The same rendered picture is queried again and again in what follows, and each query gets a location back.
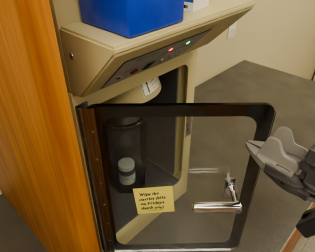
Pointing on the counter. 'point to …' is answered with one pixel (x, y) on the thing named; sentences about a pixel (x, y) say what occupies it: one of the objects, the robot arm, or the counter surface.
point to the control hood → (137, 43)
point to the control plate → (127, 67)
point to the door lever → (200, 207)
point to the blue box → (131, 15)
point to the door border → (97, 175)
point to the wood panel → (36, 128)
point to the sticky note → (154, 199)
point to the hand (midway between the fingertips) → (252, 149)
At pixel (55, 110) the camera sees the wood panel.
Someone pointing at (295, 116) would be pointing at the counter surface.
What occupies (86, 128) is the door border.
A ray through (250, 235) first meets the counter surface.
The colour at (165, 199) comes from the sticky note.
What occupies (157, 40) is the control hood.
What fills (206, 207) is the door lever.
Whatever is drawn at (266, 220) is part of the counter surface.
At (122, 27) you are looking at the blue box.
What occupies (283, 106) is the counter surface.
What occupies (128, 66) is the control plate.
